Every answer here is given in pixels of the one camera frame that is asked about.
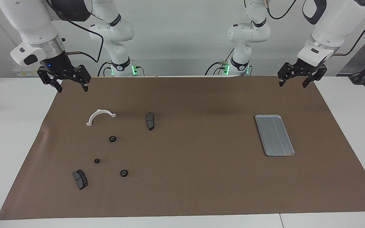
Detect silver metal tray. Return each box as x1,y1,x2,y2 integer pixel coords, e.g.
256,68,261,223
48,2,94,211
255,115,295,157

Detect dark grey brake pad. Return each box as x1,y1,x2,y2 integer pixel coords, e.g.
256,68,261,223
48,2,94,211
72,169,88,190
146,112,155,131

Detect brown table mat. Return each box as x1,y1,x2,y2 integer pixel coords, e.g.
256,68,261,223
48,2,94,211
0,76,365,220

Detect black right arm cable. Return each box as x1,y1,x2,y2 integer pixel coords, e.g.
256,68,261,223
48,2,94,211
45,0,104,63

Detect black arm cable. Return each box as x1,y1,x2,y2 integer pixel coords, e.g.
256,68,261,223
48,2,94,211
45,0,104,63
265,0,365,57

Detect black base cable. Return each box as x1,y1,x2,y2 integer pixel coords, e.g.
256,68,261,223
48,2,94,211
205,47,235,76
98,62,112,77

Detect white half-ring clamp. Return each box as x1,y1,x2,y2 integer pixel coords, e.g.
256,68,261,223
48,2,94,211
86,109,117,127

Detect white wall socket boxes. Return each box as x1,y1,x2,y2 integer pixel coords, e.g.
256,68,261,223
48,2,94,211
13,67,41,77

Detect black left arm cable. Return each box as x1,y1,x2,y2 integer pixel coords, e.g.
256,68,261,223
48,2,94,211
265,0,365,57

